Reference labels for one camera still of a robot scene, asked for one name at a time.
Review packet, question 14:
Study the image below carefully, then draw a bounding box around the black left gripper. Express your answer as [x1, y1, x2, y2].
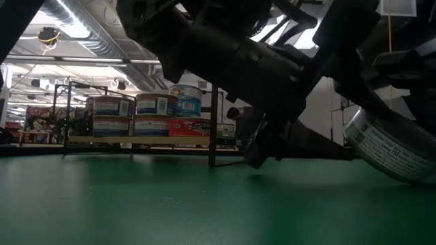
[245, 108, 355, 169]

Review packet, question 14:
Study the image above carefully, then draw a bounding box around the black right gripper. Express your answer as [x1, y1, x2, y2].
[335, 40, 436, 135]

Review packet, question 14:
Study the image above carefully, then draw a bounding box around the green tuna can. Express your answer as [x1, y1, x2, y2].
[341, 107, 436, 185]
[217, 122, 236, 139]

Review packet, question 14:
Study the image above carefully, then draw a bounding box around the red albacore tuna can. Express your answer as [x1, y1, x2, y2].
[168, 117, 211, 137]

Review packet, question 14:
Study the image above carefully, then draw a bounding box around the blue can red stripe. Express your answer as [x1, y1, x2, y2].
[91, 114, 134, 137]
[92, 95, 136, 118]
[134, 114, 171, 137]
[135, 93, 179, 116]

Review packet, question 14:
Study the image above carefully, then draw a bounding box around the person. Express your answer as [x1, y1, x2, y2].
[226, 106, 265, 141]

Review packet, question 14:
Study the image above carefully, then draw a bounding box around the green table mat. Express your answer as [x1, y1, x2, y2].
[0, 152, 436, 245]

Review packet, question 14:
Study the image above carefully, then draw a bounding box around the fluorescent light strip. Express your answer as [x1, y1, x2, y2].
[6, 53, 161, 66]

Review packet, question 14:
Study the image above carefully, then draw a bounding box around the colourful patterned cloth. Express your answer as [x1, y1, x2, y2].
[25, 105, 76, 125]

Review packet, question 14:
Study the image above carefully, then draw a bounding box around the black ceiling-mounted device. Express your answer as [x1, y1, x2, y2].
[36, 26, 61, 55]

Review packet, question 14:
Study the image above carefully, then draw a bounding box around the black wire shelf rack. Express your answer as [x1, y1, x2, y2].
[63, 83, 253, 168]

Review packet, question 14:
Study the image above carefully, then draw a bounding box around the black background rack frame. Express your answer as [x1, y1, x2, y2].
[52, 80, 138, 152]

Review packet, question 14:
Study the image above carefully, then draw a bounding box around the silver spiral ventilation duct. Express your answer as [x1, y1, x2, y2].
[40, 0, 151, 59]

